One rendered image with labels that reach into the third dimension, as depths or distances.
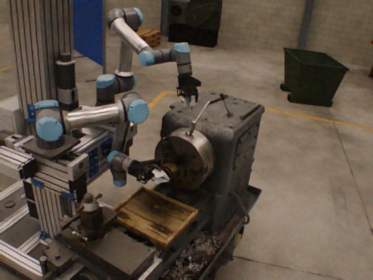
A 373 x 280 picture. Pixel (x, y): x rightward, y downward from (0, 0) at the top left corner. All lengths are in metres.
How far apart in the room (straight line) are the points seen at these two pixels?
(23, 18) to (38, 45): 0.17
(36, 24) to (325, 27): 10.58
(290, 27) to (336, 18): 1.55
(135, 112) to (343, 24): 10.60
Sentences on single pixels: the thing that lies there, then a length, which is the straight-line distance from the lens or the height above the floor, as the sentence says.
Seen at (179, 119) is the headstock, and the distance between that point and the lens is 1.83.
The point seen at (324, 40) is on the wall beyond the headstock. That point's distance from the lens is 11.75.
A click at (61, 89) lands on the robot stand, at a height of 1.38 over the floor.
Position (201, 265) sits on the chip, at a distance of 1.88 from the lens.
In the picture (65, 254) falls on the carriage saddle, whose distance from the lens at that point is 1.49.
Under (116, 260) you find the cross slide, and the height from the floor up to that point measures 0.97.
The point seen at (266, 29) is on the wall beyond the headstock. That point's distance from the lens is 11.59.
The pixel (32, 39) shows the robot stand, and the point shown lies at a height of 1.66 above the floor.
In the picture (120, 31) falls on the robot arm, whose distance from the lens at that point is 1.80.
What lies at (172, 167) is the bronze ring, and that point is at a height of 1.12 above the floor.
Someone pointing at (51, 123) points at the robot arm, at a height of 1.37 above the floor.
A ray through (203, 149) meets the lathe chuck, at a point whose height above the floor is 1.19.
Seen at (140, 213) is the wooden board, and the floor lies 0.88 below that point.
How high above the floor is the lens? 1.98
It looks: 27 degrees down
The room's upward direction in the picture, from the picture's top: 5 degrees clockwise
